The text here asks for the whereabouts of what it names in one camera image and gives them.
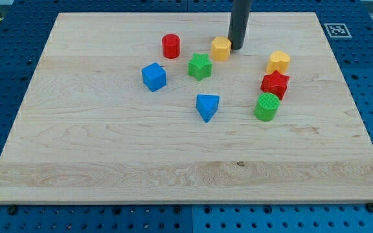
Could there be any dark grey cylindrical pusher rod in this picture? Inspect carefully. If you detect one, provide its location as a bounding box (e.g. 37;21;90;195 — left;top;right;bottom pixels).
228;0;253;50

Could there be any yellow hexagon block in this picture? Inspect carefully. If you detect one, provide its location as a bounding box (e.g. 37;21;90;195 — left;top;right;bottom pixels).
211;36;232;61

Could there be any green star block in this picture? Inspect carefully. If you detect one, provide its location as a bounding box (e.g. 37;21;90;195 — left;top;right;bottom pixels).
188;53;212;81

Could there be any red star block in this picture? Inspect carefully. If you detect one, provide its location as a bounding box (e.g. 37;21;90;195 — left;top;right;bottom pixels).
260;71;290;100

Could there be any yellow heart block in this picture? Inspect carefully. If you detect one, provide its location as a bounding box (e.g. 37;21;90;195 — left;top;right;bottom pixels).
266;50;291;74

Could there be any red cylinder block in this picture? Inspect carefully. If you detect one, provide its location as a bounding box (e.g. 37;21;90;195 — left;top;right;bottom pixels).
161;34;181;59

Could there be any white fiducial marker tag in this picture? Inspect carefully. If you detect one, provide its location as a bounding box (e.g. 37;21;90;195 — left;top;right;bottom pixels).
324;23;352;38

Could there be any blue triangle block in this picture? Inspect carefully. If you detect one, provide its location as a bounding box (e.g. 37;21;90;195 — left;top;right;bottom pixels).
196;94;220;123

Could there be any green cylinder block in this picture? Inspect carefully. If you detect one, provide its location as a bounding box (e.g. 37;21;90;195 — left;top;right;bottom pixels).
254;93;280;122

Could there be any blue cube block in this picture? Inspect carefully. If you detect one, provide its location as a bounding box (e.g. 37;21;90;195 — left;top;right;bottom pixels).
141;63;166;92

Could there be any light wooden board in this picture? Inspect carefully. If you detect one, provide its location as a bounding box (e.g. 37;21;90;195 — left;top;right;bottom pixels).
0;12;373;205

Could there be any black screw right front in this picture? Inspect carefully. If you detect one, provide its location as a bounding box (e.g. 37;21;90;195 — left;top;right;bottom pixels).
366;203;373;213

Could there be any black screw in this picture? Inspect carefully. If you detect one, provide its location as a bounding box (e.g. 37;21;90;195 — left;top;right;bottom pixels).
6;205;17;216
366;203;373;213

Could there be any black screw left front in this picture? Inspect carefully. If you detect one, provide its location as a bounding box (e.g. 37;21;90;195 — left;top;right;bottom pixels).
6;205;17;216

